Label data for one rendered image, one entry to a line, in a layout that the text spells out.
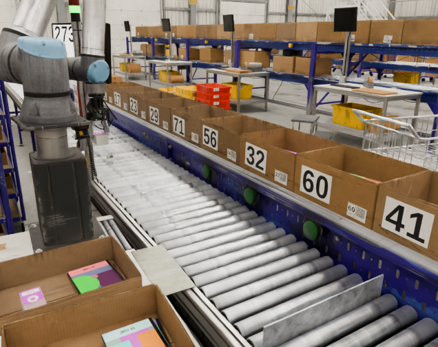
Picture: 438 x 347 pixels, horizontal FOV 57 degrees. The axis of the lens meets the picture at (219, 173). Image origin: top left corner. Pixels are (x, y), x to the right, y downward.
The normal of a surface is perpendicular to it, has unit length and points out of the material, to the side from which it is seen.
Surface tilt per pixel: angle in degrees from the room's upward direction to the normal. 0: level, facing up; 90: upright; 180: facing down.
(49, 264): 89
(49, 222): 90
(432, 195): 90
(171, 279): 0
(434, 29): 90
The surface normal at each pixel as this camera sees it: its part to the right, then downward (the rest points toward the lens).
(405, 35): -0.85, 0.17
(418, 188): 0.51, 0.28
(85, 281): 0.01, -0.95
